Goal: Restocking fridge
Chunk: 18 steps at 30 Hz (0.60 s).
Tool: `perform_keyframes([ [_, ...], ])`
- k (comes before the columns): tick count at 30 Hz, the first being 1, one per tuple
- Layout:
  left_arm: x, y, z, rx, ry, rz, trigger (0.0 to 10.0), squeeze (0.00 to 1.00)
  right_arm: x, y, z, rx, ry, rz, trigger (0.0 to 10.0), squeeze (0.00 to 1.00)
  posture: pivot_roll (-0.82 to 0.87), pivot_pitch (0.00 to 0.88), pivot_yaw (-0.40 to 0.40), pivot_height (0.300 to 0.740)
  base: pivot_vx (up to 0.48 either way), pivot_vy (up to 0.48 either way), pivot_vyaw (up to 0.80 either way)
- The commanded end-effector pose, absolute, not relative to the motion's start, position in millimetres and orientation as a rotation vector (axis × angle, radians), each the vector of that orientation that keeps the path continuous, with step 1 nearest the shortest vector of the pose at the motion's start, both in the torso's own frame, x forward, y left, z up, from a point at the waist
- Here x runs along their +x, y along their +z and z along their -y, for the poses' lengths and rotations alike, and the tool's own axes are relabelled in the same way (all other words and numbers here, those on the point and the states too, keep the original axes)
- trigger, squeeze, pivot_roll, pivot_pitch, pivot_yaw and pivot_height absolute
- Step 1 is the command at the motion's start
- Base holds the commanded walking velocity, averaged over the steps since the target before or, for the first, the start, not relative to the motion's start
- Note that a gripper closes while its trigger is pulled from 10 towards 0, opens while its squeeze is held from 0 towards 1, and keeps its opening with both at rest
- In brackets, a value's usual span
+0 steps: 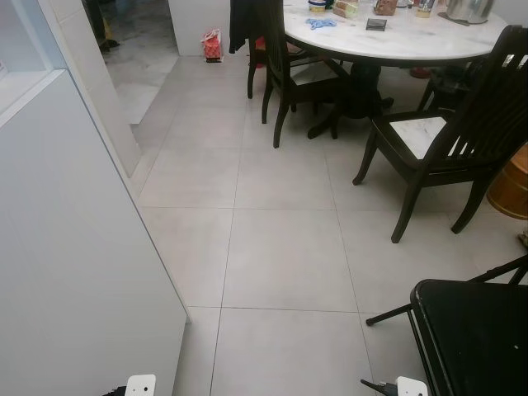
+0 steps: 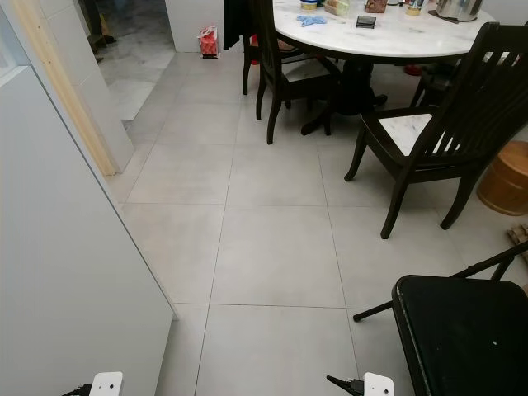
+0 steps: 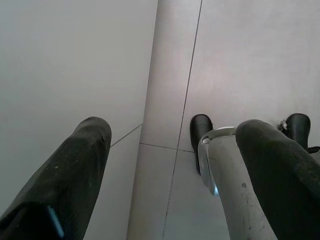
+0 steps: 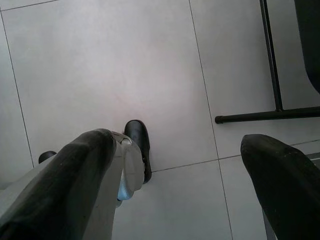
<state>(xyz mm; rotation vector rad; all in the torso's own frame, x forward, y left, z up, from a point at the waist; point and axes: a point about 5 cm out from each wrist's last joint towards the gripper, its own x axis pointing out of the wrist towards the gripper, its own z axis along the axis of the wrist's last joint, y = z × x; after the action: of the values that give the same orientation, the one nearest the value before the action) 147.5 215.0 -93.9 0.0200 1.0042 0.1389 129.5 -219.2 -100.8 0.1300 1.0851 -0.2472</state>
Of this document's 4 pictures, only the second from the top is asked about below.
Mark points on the white cabinet panel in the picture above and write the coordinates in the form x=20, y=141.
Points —
x=66, y=289

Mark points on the black folding chair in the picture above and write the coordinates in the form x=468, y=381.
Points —
x=462, y=338

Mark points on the orange wooden stool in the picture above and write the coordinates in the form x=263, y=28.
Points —
x=503, y=181

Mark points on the dark wooden chair white seat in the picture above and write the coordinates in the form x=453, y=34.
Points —
x=268, y=66
x=483, y=99

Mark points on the round white marble table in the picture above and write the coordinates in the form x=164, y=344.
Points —
x=404, y=45

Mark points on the light blue cloth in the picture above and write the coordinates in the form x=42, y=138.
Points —
x=311, y=21

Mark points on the person's legs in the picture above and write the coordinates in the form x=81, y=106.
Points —
x=95, y=21

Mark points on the red and white bag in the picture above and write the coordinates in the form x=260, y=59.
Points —
x=208, y=41

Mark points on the clear food package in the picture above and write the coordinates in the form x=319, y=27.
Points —
x=338, y=7

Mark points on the brown container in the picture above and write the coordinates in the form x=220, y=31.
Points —
x=375, y=5

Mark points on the black garment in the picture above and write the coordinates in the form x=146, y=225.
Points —
x=235, y=21

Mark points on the blue-lidded jar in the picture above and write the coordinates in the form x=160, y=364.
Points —
x=309, y=4

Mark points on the yellow and white cup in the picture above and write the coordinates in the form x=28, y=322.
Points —
x=414, y=7

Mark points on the silver metal pot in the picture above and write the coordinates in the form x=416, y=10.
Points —
x=458, y=8

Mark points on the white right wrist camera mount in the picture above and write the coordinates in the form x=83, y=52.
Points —
x=378, y=386

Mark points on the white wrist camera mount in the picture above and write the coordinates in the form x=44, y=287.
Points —
x=378, y=386
x=106, y=385

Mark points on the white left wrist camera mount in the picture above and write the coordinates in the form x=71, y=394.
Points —
x=106, y=385

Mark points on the beige wooden door frame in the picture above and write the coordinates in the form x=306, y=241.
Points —
x=74, y=91

